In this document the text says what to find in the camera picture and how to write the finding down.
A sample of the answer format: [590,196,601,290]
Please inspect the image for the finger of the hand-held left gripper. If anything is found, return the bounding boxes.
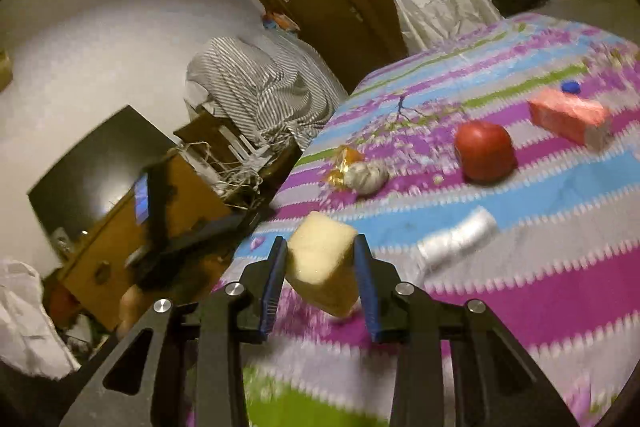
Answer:
[184,208,276,259]

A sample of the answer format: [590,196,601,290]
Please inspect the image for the white plastic bag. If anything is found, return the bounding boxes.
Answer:
[0,258,82,382]

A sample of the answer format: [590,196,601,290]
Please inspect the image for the striped printed blanket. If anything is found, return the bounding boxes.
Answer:
[185,11,640,427]

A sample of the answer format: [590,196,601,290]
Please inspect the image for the orange blue packet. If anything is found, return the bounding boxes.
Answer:
[262,9,302,34]

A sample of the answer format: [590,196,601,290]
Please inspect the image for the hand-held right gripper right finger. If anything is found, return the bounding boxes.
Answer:
[352,233,583,427]

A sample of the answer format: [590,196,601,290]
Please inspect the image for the tangle of white cables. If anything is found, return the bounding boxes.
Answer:
[167,127,283,212]

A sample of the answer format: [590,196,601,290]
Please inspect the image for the red orange carton box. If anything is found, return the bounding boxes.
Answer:
[528,87,613,152]

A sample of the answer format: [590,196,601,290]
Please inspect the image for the person's left hand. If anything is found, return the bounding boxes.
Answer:
[116,284,153,340]

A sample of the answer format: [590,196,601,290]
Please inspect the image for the wooden dresser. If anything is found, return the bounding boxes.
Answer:
[59,154,236,333]

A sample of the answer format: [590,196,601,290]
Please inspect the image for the grey striped cloth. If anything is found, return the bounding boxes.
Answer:
[185,36,348,152]

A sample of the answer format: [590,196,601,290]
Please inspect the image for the red apple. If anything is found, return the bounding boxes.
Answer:
[454,121,517,184]

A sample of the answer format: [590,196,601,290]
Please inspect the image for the black television screen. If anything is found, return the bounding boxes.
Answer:
[27,105,176,253]

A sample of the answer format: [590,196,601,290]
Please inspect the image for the golden yellow foil wrapper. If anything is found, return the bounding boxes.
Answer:
[324,145,367,190]

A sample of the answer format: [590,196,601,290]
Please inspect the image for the yellow sponge block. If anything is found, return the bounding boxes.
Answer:
[285,211,362,318]

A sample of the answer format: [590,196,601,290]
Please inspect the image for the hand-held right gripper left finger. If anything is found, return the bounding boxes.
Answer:
[60,236,290,427]

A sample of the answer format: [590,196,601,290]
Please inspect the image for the white crinkled cover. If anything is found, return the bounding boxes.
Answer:
[391,0,502,56]

